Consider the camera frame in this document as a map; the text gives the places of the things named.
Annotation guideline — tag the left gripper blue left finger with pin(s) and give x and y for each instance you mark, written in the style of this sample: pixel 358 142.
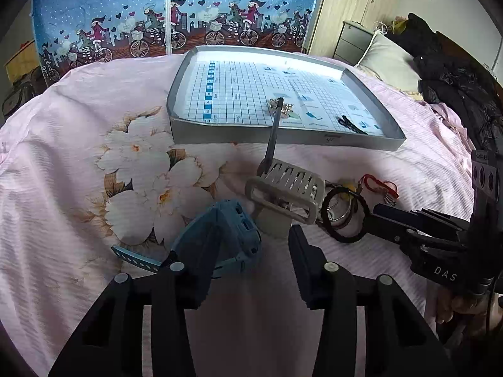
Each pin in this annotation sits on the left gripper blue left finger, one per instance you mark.
pixel 108 340

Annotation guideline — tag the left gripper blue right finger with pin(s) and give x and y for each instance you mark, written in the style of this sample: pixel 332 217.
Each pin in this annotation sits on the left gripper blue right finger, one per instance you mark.
pixel 399 342

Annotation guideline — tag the blue kids smartwatch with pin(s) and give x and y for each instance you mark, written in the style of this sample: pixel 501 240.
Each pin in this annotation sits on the blue kids smartwatch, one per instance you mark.
pixel 221 241

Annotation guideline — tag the beige claw hair clip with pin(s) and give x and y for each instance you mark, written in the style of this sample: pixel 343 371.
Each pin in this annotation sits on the beige claw hair clip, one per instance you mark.
pixel 282 195

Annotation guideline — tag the gold jewelry cluster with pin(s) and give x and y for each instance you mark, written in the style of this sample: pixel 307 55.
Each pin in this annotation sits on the gold jewelry cluster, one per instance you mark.
pixel 286 110

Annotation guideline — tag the pink crumpled blanket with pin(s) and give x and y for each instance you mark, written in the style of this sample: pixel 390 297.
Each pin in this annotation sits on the pink crumpled blanket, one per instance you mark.
pixel 452 121

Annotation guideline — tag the black jacket pile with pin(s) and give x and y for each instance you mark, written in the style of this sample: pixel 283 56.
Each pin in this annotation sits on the black jacket pile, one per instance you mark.
pixel 452 81

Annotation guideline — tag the black hair clip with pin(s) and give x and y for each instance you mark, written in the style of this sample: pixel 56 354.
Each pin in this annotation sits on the black hair clip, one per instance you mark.
pixel 347 123

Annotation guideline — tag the pink bed sheet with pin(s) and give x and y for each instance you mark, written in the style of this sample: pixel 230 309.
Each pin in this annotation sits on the pink bed sheet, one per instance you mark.
pixel 91 162

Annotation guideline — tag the white pillow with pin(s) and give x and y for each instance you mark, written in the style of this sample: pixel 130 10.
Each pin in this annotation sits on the white pillow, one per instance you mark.
pixel 388 62

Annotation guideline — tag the wooden headboard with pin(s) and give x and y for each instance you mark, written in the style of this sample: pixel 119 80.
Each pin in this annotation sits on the wooden headboard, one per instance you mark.
pixel 449 47

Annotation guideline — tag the grey bedside drawer cabinet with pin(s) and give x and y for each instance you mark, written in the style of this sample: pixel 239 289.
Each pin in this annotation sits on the grey bedside drawer cabinet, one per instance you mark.
pixel 353 42

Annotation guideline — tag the dark backpack on floor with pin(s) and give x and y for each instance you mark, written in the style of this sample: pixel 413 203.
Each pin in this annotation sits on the dark backpack on floor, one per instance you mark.
pixel 25 88

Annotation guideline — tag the grey shallow cardboard tray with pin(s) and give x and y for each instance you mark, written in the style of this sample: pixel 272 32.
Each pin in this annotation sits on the grey shallow cardboard tray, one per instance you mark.
pixel 220 95

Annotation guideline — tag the light wooden wardrobe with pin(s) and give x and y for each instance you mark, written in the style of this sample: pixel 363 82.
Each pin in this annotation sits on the light wooden wardrobe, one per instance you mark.
pixel 326 22

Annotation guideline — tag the yellow wooden box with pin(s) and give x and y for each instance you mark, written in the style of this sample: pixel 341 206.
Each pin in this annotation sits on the yellow wooden box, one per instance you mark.
pixel 22 62

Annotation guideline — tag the blue fabric wardrobe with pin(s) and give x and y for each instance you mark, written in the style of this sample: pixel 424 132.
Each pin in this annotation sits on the blue fabric wardrobe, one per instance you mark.
pixel 73 33

